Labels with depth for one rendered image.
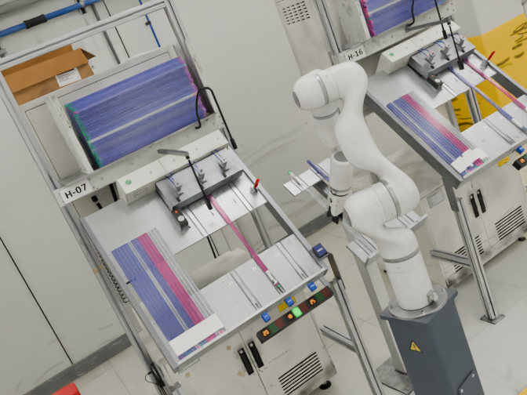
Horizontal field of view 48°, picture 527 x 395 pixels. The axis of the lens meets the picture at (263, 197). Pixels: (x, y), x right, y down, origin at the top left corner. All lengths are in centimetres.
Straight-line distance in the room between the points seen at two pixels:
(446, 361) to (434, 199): 124
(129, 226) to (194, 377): 68
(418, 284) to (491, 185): 154
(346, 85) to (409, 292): 66
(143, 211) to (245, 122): 199
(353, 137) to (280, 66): 270
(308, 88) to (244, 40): 256
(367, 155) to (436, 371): 72
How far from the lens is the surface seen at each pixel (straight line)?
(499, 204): 342
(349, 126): 178
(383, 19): 305
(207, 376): 259
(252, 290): 227
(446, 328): 198
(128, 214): 243
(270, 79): 439
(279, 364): 273
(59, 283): 402
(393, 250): 183
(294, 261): 234
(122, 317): 261
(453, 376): 205
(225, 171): 245
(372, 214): 176
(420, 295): 191
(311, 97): 179
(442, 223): 313
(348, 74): 182
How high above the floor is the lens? 173
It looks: 17 degrees down
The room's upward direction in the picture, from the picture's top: 22 degrees counter-clockwise
